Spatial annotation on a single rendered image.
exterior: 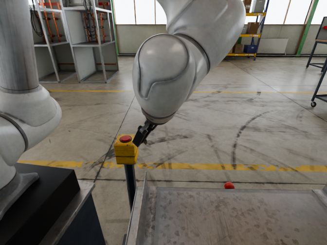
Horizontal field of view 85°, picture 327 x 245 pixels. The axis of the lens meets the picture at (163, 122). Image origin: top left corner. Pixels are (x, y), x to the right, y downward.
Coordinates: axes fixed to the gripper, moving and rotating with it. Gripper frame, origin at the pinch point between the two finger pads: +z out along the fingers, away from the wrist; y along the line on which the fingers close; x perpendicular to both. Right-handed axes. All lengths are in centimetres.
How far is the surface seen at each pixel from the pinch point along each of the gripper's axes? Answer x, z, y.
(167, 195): 17.6, -3.7, 14.2
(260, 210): 39.0, -9.1, -0.6
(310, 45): 149, 563, -851
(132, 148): -2.2, 7.6, 11.2
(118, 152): -5.4, 9.5, 16.0
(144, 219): 16.5, -9.4, 22.7
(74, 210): -1.0, 6.1, 39.2
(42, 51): -429, 376, -17
